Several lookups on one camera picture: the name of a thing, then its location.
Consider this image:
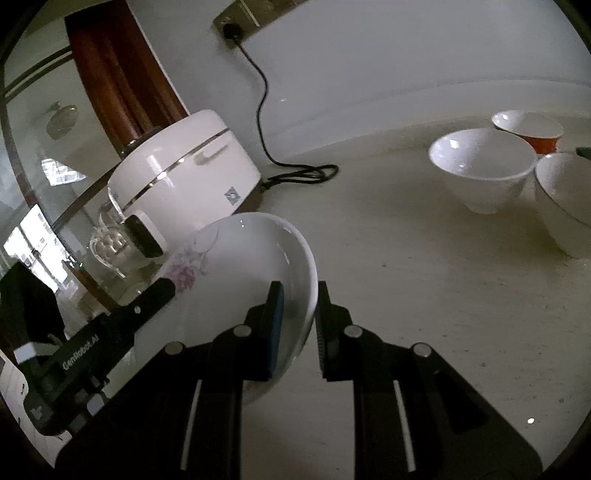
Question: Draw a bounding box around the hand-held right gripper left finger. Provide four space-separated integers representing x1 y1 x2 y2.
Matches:
55 281 284 480

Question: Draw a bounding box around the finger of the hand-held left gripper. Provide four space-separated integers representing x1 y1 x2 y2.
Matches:
108 278 176 334

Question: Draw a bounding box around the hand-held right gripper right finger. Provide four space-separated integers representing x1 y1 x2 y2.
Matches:
315 281 543 480

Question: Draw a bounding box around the large floral white plate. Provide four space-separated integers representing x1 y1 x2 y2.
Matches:
152 212 320 407

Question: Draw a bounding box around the small floral white plate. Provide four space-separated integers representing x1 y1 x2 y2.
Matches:
159 217 297 370

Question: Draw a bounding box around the large plain white bowl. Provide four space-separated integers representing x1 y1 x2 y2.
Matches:
428 128 539 215

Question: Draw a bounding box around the white bowl with thin line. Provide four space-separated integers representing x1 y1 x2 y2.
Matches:
534 152 591 260

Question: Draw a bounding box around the orange and white bowl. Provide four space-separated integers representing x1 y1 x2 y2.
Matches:
491 110 565 155

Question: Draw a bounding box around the white rice cooker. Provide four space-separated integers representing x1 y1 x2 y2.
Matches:
107 109 263 273

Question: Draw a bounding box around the black power cable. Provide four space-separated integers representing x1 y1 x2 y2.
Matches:
224 23 339 190

